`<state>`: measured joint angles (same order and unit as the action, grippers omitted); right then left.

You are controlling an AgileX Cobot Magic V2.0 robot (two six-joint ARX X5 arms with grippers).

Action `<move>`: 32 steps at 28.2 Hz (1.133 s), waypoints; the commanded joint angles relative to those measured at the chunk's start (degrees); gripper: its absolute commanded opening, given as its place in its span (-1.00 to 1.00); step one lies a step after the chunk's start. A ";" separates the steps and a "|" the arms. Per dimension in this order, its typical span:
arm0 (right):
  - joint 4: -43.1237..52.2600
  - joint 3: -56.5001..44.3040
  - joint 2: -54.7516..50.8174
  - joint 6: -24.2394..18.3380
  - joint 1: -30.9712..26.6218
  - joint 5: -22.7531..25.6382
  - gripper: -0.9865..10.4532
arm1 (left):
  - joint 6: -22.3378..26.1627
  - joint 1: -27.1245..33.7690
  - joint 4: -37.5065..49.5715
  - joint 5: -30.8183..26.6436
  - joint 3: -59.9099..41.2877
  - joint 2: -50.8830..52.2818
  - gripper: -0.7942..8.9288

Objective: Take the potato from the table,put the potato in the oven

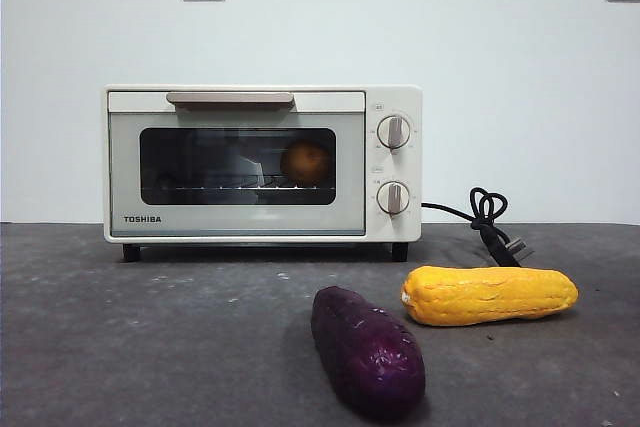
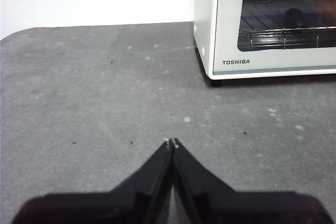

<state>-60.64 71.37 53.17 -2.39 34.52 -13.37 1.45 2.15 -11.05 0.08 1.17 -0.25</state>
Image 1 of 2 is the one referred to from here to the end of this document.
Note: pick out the brown potato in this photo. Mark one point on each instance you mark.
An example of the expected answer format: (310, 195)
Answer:
(306, 162)

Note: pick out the round white oven knob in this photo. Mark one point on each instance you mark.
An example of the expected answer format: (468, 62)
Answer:
(394, 132)
(393, 197)

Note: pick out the white Toshiba toaster oven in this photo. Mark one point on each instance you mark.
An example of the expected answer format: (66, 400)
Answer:
(400, 167)

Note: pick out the purple sweet potato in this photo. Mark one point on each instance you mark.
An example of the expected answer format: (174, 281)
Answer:
(365, 352)

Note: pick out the yellow corn cob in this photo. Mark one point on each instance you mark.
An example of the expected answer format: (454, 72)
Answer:
(490, 294)

